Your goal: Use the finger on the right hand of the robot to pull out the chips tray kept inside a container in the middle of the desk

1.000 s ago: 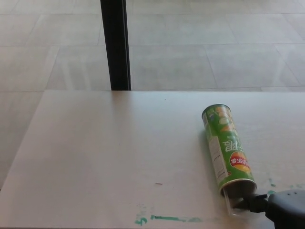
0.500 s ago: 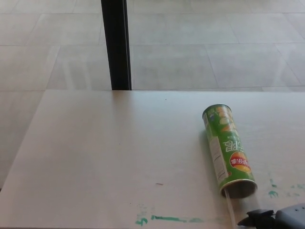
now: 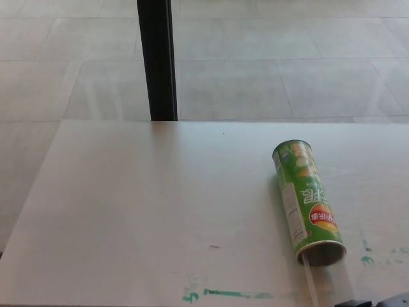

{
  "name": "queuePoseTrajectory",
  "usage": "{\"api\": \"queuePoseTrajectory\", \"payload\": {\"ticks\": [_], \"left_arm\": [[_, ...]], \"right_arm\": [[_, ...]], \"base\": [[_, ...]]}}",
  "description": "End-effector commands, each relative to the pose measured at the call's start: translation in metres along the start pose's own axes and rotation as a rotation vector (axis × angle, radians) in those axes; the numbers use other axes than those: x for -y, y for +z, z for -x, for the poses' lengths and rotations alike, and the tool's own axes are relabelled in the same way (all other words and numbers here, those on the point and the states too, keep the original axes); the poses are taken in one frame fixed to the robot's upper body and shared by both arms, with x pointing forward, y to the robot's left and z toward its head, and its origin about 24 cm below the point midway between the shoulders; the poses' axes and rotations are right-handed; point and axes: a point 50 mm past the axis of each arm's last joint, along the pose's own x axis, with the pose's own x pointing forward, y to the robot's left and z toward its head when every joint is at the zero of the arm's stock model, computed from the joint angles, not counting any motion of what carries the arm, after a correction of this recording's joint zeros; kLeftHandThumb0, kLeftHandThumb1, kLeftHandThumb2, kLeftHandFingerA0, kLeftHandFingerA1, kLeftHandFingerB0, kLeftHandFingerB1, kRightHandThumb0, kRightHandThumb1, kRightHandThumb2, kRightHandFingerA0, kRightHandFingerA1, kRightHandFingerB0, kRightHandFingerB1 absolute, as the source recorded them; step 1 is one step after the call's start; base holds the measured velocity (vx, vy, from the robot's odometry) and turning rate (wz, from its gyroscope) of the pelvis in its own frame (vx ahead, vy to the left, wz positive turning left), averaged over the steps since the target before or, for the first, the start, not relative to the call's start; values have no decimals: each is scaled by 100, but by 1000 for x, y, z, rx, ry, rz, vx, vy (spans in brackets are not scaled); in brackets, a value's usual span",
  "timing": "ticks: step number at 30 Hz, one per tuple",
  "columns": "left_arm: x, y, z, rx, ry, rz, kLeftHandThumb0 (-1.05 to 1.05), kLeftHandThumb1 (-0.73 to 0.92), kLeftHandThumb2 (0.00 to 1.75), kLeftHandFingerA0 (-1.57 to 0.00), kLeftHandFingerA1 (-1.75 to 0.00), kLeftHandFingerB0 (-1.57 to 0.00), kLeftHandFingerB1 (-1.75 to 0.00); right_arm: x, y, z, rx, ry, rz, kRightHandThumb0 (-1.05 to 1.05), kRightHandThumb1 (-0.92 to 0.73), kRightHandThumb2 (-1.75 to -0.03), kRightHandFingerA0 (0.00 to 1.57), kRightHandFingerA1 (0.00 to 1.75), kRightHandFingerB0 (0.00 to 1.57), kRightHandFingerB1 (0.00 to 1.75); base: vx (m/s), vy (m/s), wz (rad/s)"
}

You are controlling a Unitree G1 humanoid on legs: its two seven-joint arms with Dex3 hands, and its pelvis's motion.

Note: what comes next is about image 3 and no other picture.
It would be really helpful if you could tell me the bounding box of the green chips can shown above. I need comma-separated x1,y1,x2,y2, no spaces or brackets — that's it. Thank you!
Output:
272,138,348,267

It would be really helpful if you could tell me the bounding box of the black vertical pillar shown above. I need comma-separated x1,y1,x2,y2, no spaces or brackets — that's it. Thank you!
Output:
136,0,178,122

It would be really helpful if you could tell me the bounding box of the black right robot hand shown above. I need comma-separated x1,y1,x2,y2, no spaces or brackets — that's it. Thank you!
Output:
333,298,375,307

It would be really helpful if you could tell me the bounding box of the clear plastic lid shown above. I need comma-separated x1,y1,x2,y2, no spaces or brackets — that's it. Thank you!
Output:
300,252,352,307

